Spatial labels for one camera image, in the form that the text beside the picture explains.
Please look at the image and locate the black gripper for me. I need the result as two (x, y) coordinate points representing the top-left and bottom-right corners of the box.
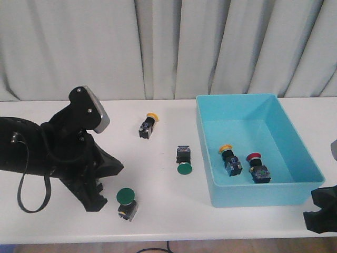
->
(41, 105), (124, 212)
(303, 186), (336, 234)

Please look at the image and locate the red button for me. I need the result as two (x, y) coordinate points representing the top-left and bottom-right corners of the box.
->
(246, 152), (271, 184)

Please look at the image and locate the yellow button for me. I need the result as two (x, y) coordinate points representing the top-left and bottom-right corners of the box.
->
(138, 112), (159, 139)
(219, 144), (242, 177)

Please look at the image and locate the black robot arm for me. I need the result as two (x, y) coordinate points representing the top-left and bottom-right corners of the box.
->
(1, 106), (123, 212)

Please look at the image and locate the blue plastic box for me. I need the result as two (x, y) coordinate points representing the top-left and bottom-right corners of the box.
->
(196, 94), (325, 208)

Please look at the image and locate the green button upright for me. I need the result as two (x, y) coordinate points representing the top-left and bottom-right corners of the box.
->
(116, 188), (138, 222)

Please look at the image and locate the green button lying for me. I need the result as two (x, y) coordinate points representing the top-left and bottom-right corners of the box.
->
(176, 145), (193, 175)

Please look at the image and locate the grey curtain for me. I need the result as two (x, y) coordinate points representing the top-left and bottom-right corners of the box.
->
(1, 1), (336, 101)

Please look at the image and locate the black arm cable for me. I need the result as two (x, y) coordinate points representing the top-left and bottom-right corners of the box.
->
(12, 131), (52, 213)

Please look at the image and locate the black floor cable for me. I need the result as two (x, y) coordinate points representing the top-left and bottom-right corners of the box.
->
(137, 240), (171, 253)

